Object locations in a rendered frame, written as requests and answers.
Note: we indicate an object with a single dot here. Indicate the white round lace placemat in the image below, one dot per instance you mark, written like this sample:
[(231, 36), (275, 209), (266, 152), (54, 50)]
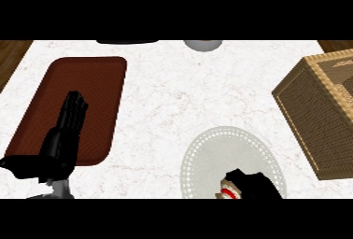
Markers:
[(221, 155)]

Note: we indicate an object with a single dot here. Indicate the flat black object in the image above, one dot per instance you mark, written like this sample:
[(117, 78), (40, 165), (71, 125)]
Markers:
[(127, 41)]

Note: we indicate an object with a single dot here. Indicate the grey round bowl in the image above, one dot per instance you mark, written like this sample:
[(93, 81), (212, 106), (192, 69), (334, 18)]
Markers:
[(203, 45)]

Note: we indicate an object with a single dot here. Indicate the brown wicker basket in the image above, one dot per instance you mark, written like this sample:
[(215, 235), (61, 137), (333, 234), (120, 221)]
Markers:
[(317, 115)]

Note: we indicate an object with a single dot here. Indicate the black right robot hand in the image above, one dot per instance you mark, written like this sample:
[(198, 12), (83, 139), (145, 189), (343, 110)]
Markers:
[(254, 185)]

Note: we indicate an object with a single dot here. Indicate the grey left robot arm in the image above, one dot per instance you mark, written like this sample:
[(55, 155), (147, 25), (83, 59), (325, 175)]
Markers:
[(58, 189)]

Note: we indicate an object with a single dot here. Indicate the dark red rectangular placemat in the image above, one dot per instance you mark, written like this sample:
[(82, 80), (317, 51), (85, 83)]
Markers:
[(68, 109)]

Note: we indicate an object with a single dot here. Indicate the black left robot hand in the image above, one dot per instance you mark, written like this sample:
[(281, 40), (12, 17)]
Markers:
[(64, 137)]

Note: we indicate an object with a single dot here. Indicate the red and white cupcake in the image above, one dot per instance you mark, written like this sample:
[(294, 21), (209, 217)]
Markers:
[(226, 192)]

